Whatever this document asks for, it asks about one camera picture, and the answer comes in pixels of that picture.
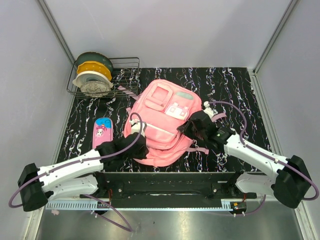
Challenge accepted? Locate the pink school backpack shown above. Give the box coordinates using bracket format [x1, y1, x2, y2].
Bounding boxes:
[117, 79, 227, 168]

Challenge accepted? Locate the pink blue pencil case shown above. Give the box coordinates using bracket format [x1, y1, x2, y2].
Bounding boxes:
[92, 117, 113, 149]

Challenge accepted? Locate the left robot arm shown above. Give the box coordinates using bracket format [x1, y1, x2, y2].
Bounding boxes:
[15, 132, 149, 212]

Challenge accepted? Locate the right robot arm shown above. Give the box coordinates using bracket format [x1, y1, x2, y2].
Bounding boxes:
[177, 111, 312, 209]

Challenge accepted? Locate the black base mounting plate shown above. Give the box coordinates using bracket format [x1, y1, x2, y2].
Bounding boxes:
[92, 172, 257, 211]

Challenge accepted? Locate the speckled beige plate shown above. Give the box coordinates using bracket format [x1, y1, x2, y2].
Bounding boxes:
[80, 81, 114, 98]

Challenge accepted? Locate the white blue-rimmed plate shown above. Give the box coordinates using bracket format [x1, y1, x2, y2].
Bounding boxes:
[72, 71, 113, 88]

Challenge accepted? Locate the yellow plate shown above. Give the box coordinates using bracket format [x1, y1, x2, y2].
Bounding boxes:
[76, 61, 112, 81]

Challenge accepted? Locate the dark green plate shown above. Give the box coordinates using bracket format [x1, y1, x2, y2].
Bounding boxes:
[75, 51, 114, 73]

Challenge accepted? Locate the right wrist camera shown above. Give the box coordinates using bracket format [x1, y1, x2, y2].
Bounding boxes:
[203, 101, 215, 119]

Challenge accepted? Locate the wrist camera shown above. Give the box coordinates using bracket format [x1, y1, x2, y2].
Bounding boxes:
[129, 119, 147, 137]
[203, 101, 215, 119]

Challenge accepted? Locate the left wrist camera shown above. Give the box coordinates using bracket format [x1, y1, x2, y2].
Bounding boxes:
[129, 119, 147, 137]

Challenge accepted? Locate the grey wire dish rack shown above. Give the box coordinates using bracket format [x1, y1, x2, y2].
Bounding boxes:
[66, 57, 141, 99]

